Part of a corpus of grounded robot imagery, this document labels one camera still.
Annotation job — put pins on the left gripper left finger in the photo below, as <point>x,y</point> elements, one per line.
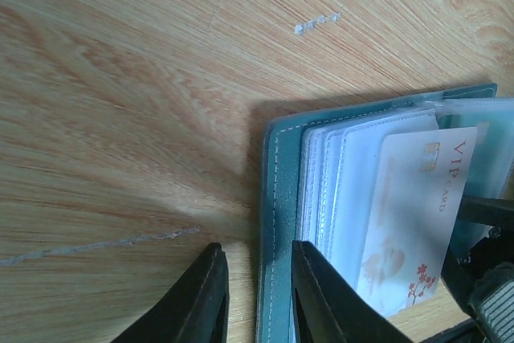
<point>195,309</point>

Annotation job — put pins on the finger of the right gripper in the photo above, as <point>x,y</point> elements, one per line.
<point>482,283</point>

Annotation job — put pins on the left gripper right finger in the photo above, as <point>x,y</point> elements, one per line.
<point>327,309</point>

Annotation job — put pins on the teal card holder wallet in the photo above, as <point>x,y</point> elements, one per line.
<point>282,195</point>

